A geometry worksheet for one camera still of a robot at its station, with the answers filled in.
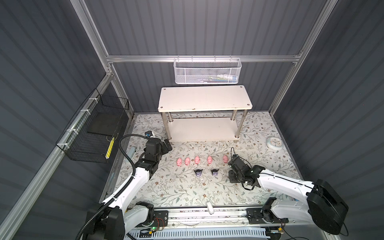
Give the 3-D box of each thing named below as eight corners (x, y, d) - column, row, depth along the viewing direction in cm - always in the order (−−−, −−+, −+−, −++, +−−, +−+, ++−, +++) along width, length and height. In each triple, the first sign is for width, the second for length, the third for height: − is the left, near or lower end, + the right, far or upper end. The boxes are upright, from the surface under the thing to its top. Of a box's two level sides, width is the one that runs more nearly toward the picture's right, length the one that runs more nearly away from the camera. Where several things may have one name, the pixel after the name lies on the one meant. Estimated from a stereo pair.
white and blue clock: (268, 150, 101) (270, 147, 98) (264, 139, 107) (266, 136, 104) (283, 150, 101) (285, 147, 98) (278, 139, 107) (280, 136, 104)
